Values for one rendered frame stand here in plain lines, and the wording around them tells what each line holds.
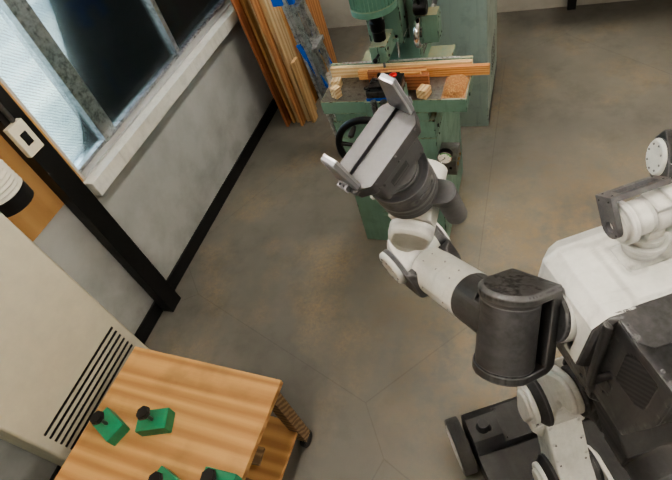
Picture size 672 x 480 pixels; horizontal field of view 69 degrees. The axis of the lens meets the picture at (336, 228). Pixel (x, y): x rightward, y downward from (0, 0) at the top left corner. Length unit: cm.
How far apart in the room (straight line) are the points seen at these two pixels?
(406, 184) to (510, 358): 32
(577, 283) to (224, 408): 129
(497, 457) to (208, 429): 99
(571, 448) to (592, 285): 94
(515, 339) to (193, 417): 129
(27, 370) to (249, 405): 77
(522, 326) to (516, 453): 121
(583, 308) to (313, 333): 178
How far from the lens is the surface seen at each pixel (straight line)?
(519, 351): 79
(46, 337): 203
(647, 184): 78
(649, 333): 78
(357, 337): 236
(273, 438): 208
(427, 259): 94
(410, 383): 222
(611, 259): 84
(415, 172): 63
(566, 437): 166
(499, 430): 192
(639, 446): 111
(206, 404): 183
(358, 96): 209
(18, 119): 215
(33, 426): 210
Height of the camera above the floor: 203
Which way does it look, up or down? 46 degrees down
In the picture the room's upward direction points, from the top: 20 degrees counter-clockwise
